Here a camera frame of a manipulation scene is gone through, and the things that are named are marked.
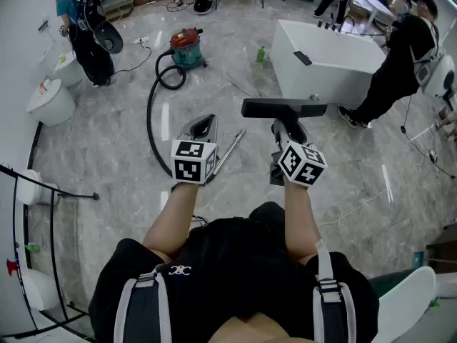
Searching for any white bathtub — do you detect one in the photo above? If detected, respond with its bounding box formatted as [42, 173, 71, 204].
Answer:
[269, 19, 389, 111]

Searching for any black phone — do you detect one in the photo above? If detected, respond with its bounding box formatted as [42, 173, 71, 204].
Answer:
[293, 50, 313, 66]

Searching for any silver metal vacuum tube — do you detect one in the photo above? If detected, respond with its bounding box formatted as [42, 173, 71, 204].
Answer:
[212, 128, 247, 177]

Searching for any black vacuum hose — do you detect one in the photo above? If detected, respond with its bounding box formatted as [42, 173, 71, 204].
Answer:
[146, 50, 189, 178]

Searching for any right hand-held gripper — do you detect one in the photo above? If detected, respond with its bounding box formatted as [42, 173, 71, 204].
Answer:
[269, 119, 328, 187]

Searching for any white backpack shell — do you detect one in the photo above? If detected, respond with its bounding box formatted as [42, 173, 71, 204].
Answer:
[413, 46, 457, 99]

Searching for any grey black backpack strap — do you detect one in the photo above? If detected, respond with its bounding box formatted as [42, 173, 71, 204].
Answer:
[312, 239, 358, 343]
[113, 272, 172, 343]

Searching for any person's left forearm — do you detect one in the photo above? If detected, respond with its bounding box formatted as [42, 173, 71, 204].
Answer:
[142, 182, 199, 260]

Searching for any person's right forearm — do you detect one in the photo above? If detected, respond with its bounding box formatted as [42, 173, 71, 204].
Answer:
[283, 182, 322, 266]

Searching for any dark green panel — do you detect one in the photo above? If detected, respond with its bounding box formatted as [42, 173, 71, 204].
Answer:
[369, 268, 426, 298]

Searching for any white toilet lid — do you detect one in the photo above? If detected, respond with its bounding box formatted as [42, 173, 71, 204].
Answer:
[371, 265, 437, 343]

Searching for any red green vacuum cleaner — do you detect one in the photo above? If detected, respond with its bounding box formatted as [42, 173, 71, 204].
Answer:
[169, 26, 209, 71]

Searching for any person's black shirt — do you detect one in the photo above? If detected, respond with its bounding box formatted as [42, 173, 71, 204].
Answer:
[88, 201, 380, 343]

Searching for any black bathtub faucet set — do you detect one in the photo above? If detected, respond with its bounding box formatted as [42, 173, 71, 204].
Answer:
[316, 20, 341, 33]

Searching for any white toilet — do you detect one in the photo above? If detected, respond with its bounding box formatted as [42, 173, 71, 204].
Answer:
[26, 78, 77, 127]
[17, 169, 60, 207]
[19, 268, 61, 312]
[53, 51, 85, 87]

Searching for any black vacuum floor nozzle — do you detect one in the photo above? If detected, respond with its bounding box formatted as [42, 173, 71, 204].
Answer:
[241, 97, 328, 141]

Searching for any black metal rack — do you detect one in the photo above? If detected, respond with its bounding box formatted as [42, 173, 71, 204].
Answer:
[0, 162, 100, 338]

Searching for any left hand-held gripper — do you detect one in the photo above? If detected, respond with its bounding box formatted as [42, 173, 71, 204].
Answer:
[170, 114, 219, 186]

